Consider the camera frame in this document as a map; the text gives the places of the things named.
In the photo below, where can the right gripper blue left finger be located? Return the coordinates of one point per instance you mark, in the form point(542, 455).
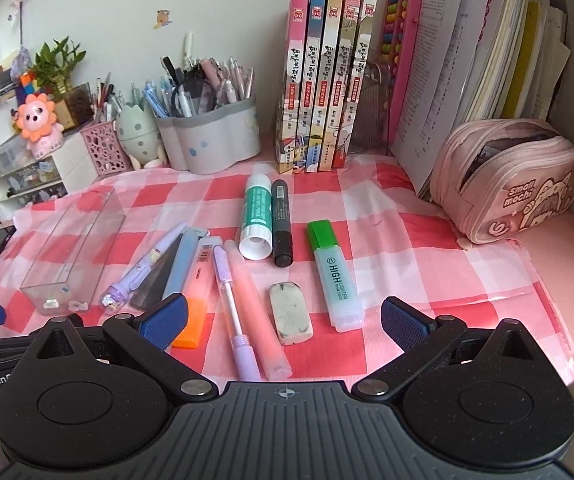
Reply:
point(161, 324)

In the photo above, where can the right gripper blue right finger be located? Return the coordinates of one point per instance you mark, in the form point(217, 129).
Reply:
point(404, 324)

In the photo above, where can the black lead refill case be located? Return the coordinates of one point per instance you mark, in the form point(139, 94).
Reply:
point(151, 290)

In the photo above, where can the orange cap highlighter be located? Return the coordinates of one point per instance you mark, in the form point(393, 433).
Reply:
point(197, 290)

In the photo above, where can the purple cartoon pen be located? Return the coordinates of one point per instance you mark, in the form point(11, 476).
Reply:
point(118, 293)

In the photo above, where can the green cap highlighter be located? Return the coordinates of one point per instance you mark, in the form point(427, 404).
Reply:
point(344, 307)

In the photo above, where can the lilac clear gel pen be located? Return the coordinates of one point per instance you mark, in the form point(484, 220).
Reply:
point(244, 356)

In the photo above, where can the clear plastic organizer tray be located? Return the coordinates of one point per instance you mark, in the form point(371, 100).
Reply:
point(66, 270)

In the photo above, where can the green white glue stick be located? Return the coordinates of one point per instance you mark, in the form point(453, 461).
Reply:
point(255, 236)

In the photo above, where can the black marker pen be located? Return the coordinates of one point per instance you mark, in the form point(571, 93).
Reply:
point(281, 226)

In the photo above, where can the dirty white eraser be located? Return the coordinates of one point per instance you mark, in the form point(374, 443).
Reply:
point(290, 314)

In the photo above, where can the pink checkered table cloth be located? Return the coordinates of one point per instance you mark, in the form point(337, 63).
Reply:
point(395, 245)

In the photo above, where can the white mini drawer unit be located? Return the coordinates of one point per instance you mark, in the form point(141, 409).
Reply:
point(25, 180)

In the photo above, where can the pink pencil pouch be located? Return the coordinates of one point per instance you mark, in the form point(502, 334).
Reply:
point(497, 177)

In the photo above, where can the pink perforated pen holder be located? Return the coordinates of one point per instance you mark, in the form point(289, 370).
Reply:
point(104, 149)

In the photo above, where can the grey white flower pen holder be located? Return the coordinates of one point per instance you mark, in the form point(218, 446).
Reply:
point(212, 142)

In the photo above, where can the green egg pen holder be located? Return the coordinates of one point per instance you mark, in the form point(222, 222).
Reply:
point(139, 137)

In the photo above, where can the pink lion toy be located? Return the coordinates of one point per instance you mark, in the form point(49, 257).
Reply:
point(38, 125)

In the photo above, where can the magnifying glass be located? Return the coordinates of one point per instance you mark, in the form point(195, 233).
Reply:
point(191, 97)

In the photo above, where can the rubik's cube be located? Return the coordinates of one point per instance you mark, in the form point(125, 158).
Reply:
point(26, 86)

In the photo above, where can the white spine comic book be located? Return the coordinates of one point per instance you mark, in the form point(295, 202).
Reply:
point(355, 81)

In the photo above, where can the bamboo plant in pot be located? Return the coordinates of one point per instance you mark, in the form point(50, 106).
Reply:
point(53, 67)

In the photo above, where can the stack of printed papers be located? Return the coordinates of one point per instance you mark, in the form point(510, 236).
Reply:
point(476, 59)

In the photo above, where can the pink abacus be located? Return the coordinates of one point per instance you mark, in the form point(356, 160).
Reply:
point(396, 48)

